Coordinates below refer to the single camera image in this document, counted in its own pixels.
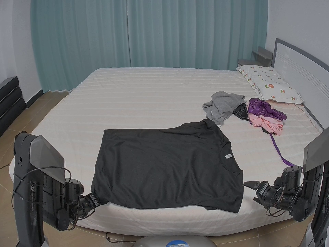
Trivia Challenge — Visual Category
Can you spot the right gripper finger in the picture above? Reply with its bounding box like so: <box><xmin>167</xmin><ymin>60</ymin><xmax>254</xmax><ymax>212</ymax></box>
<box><xmin>243</xmin><ymin>180</ymin><xmax>261</xmax><ymax>190</ymax></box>

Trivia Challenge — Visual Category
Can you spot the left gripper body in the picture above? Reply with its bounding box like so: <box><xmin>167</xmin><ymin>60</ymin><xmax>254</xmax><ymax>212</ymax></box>
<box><xmin>77</xmin><ymin>192</ymin><xmax>101</xmax><ymax>216</ymax></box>

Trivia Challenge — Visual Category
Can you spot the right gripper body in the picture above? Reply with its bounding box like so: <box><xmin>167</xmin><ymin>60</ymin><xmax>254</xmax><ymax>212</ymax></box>
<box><xmin>254</xmin><ymin>181</ymin><xmax>282</xmax><ymax>208</ymax></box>

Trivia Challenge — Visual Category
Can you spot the black T-shirt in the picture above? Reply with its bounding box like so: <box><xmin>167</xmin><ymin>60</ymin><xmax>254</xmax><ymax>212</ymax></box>
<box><xmin>91</xmin><ymin>119</ymin><xmax>244</xmax><ymax>214</ymax></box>

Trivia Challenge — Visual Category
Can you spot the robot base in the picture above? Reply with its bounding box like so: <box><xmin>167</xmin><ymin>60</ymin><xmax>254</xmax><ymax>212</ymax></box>
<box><xmin>131</xmin><ymin>236</ymin><xmax>218</xmax><ymax>247</ymax></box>

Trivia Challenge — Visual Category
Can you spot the bed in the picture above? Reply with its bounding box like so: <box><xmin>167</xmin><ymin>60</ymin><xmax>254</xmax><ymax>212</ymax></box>
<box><xmin>31</xmin><ymin>38</ymin><xmax>329</xmax><ymax>238</ymax></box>

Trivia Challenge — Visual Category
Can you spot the pink garment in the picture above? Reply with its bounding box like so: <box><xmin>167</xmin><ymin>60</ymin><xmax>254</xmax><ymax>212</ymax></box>
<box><xmin>249</xmin><ymin>113</ymin><xmax>284</xmax><ymax>135</ymax></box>

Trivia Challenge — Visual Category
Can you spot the small black garment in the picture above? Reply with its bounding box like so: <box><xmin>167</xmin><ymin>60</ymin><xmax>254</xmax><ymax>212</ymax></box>
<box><xmin>232</xmin><ymin>102</ymin><xmax>250</xmax><ymax>120</ymax></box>

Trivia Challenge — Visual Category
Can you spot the purple garment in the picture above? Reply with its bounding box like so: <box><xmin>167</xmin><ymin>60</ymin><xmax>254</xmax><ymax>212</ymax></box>
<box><xmin>247</xmin><ymin>98</ymin><xmax>295</xmax><ymax>167</ymax></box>

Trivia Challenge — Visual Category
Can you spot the grey garment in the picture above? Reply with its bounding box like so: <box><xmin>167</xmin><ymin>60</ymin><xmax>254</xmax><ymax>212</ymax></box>
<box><xmin>202</xmin><ymin>92</ymin><xmax>245</xmax><ymax>126</ymax></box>

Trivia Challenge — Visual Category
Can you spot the white printed pillow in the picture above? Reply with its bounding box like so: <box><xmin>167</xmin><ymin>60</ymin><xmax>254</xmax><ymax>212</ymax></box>
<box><xmin>236</xmin><ymin>64</ymin><xmax>305</xmax><ymax>104</ymax></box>

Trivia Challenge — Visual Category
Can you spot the black chest of drawers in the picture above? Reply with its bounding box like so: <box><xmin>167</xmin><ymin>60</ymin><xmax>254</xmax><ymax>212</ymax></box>
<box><xmin>0</xmin><ymin>76</ymin><xmax>27</xmax><ymax>139</ymax></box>

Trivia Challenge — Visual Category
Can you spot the grey bedside table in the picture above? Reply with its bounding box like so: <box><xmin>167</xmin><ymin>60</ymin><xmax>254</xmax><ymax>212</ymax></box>
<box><xmin>237</xmin><ymin>46</ymin><xmax>273</xmax><ymax>67</ymax></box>

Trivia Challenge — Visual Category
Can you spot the blue-green curtain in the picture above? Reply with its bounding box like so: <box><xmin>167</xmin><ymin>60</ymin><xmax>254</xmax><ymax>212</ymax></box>
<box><xmin>126</xmin><ymin>0</ymin><xmax>269</xmax><ymax>70</ymax></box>
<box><xmin>31</xmin><ymin>0</ymin><xmax>131</xmax><ymax>92</ymax></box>

